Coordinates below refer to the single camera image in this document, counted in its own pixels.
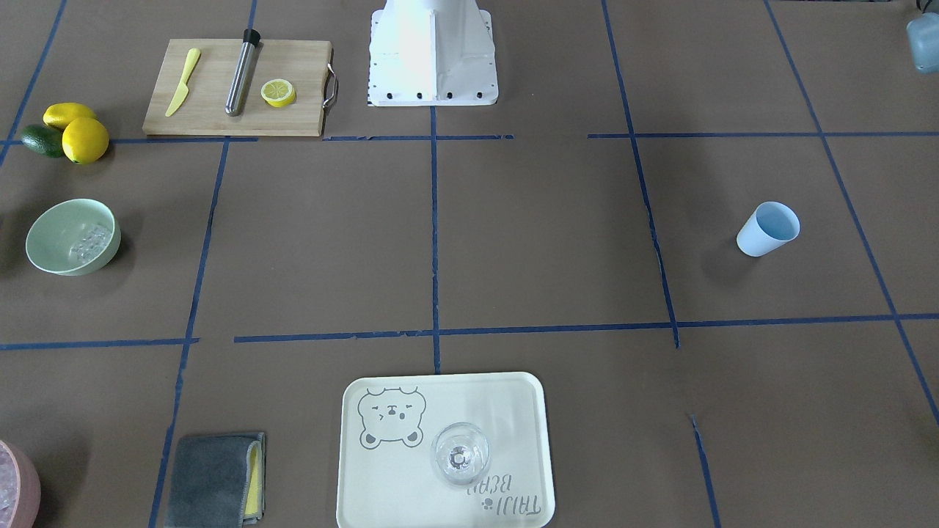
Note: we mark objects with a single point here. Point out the pink bowl of ice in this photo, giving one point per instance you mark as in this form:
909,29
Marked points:
21,489

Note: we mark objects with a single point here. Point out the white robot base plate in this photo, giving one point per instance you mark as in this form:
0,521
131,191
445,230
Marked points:
432,53

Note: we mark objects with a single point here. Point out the brown paper table mat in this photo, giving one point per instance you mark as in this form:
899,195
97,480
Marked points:
583,229

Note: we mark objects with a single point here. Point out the mint green bowl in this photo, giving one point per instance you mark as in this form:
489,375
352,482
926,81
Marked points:
52,234

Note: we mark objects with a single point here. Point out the yellow lemon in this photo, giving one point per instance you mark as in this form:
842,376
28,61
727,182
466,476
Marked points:
85,140
60,115

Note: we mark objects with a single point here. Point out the ice cubes in green bowl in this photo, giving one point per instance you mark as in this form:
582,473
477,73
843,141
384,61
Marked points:
90,245

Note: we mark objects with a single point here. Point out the lemon half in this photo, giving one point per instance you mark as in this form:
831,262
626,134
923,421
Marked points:
278,93

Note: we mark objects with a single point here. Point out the light blue plastic cup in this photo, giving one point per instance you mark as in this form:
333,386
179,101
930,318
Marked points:
771,225

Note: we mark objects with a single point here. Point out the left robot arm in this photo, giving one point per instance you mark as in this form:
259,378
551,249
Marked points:
922,34

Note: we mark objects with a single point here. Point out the cream bear serving tray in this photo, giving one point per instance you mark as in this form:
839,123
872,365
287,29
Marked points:
386,477

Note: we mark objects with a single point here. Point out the yellow plastic knife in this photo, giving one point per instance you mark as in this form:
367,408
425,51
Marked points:
182,90

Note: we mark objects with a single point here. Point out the clear wine glass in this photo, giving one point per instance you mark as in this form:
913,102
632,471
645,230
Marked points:
461,454

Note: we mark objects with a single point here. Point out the green lime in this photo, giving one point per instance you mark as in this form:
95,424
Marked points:
43,139

